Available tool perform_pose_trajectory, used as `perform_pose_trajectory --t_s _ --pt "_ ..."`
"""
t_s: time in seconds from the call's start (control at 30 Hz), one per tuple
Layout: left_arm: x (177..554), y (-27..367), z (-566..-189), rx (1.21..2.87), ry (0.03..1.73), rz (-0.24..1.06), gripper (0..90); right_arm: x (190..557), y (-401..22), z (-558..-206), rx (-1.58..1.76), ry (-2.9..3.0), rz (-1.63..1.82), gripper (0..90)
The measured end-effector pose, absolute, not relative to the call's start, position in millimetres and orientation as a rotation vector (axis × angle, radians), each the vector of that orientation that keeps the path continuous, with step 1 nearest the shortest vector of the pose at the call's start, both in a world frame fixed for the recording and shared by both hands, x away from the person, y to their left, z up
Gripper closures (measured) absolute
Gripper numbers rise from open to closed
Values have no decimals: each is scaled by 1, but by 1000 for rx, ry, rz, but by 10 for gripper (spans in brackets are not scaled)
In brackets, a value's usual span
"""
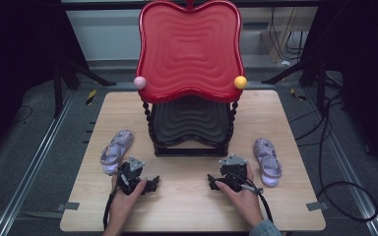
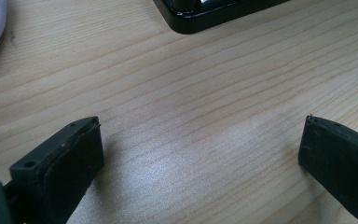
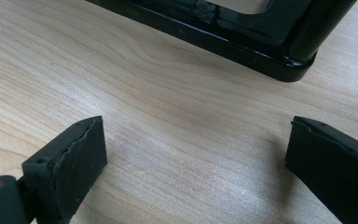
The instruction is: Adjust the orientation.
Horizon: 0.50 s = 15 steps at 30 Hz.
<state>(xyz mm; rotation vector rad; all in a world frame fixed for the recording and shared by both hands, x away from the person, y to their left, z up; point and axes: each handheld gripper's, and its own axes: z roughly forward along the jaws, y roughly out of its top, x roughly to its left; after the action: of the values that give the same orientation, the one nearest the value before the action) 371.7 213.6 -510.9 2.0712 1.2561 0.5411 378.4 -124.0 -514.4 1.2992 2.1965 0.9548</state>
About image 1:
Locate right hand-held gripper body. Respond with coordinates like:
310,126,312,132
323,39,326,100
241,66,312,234
219,154,249,193

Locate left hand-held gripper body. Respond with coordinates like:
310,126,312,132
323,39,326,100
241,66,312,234
115,156,147,196

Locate purple child sandal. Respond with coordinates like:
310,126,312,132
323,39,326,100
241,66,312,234
99,129,135,175
253,138,284,188

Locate red and black two-tier rack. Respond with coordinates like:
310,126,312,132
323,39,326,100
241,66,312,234
133,0,248,157

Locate person's left hand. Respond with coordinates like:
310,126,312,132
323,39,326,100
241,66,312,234
109,176,149,227

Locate person's right hand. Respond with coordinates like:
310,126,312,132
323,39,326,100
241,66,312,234
215,164,264,228

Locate grey tape strip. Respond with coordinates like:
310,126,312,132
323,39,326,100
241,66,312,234
305,201,329,211
57,202,81,211

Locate yellow and black tape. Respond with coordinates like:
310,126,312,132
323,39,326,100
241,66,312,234
289,88,308,102
85,88,97,106

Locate black tripod stand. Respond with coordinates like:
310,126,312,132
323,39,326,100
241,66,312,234
261,48,344,116
50,48,117,119

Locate beige cabinet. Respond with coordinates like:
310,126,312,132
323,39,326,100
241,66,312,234
260,6,319,63

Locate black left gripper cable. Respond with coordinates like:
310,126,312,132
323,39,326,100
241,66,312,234
102,191,119,230

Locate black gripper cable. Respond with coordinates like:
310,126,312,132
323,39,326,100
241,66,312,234
239,170,275,224
102,191,119,230

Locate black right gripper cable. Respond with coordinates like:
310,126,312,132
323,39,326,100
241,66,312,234
239,170,275,224

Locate thick black floor cable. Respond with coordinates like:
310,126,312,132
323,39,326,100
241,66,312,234
288,94,378,222

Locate metal floor rail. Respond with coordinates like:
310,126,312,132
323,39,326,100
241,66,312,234
0,91,77,236
303,88,378,236

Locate thin black floor cable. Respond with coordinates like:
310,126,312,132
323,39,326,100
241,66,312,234
11,104,33,125

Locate black hanging cables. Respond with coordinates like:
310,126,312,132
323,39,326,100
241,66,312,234
269,6,309,62

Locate white wall panel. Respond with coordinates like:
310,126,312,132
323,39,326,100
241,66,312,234
66,9,146,62

